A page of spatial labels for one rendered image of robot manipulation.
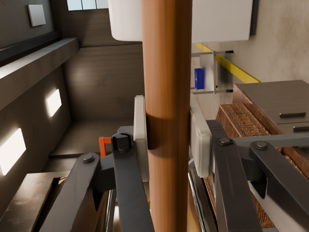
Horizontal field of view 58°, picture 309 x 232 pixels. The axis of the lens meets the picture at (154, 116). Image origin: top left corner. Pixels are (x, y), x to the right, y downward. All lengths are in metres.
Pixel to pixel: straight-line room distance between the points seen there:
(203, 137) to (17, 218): 1.82
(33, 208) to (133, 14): 2.04
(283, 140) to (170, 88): 1.14
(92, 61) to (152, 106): 11.49
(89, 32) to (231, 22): 8.87
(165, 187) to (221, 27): 2.92
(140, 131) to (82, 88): 11.85
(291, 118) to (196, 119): 1.44
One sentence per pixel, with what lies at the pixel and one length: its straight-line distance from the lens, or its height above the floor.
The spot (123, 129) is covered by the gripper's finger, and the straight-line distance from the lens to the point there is 0.18.
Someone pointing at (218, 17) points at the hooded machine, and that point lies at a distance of 3.06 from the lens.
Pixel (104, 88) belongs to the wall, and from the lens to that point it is 11.86.
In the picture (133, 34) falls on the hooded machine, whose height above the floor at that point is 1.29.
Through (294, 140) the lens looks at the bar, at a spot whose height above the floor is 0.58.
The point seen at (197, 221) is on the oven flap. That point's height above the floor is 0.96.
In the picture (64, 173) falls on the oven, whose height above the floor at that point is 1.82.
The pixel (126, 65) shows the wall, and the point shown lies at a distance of 11.54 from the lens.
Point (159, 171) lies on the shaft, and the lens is 0.20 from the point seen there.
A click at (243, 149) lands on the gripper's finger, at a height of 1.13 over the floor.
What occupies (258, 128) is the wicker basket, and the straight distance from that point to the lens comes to 1.56.
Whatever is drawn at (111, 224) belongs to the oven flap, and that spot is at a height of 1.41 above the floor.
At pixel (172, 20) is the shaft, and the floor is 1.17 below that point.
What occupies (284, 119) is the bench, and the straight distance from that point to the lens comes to 1.59.
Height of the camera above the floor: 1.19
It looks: 1 degrees down
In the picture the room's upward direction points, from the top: 94 degrees counter-clockwise
